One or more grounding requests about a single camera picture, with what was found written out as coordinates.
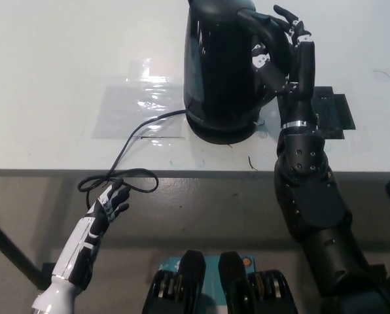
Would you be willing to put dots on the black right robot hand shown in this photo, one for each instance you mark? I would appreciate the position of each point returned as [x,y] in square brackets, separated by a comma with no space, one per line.
[304,75]

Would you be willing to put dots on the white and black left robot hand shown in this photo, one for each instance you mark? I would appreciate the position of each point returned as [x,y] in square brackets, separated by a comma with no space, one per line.
[93,225]

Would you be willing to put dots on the black electric kettle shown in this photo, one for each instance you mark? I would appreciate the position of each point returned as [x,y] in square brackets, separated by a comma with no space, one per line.
[221,72]

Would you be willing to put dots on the round black kettle base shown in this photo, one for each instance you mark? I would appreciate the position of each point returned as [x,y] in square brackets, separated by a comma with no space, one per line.
[221,140]

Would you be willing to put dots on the black tape patch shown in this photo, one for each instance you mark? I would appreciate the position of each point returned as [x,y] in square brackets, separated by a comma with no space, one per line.
[334,111]

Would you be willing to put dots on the black table leg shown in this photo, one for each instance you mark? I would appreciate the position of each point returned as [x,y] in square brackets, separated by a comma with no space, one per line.
[8,248]

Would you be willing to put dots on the clear plastic sheet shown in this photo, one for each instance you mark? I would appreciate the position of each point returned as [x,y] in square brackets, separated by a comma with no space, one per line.
[129,109]

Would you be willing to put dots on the black table foot bracket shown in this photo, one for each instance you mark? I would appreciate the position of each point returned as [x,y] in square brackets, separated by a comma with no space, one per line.
[49,273]

